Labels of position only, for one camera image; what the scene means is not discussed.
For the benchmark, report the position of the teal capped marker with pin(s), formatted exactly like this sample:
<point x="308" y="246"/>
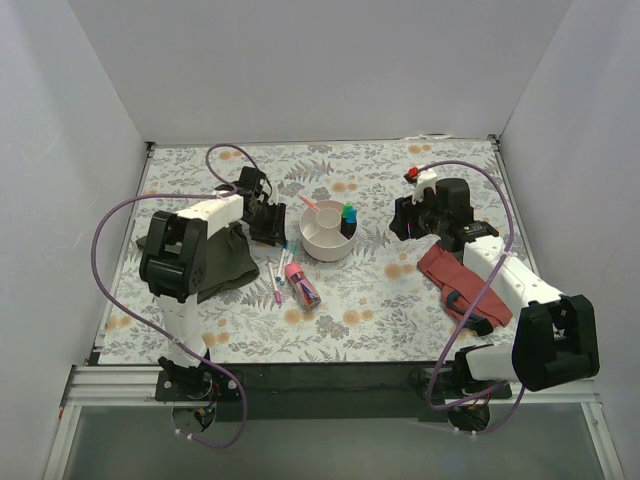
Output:
<point x="292" y="252"/>

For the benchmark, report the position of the blue black highlighter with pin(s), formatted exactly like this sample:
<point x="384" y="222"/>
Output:
<point x="350" y="222"/>

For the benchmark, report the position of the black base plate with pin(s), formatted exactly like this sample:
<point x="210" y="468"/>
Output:
<point x="296" y="391"/>

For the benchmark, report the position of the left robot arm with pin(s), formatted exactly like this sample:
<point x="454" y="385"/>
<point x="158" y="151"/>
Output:
<point x="182" y="320"/>

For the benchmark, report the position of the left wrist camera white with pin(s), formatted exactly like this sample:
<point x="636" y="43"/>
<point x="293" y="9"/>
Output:
<point x="271" y="192"/>

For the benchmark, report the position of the red cloth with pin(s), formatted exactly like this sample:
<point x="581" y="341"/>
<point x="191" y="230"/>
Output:
<point x="459" y="287"/>

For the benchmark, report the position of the pink lid pencil jar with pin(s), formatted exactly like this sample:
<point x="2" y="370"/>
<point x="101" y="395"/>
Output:
<point x="306" y="293"/>

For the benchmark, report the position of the pink capped marker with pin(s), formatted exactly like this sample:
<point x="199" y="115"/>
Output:
<point x="274" y="283"/>

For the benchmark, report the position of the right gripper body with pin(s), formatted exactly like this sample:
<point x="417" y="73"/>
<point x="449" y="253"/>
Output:
<point x="409" y="220"/>

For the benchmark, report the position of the orange pink pen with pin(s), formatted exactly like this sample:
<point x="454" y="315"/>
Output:
<point x="310" y="204"/>

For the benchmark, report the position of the white round organizer container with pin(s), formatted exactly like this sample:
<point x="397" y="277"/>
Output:
<point x="325" y="234"/>

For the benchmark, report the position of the aluminium front rail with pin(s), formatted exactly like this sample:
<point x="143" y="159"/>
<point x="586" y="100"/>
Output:
<point x="319" y="421"/>

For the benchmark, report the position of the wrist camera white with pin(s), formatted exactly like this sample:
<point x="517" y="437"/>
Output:
<point x="271" y="192"/>
<point x="422" y="179"/>

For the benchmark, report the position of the floral table mat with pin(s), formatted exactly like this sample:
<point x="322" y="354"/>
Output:
<point x="375" y="304"/>

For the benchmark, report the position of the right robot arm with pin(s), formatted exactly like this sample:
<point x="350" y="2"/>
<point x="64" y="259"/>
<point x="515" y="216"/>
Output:
<point x="484" y="288"/>

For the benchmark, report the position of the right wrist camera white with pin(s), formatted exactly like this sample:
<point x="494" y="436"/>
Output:
<point x="422" y="179"/>

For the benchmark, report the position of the dark green cloth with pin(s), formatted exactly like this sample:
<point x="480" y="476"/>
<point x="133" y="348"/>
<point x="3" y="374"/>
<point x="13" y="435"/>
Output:
<point x="179" y="259"/>

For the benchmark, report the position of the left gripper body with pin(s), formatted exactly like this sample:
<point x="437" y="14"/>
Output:
<point x="267" y="220"/>

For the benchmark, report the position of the blue capped marker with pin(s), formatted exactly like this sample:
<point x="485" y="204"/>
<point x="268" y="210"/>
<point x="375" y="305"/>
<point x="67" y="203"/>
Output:
<point x="282" y="263"/>

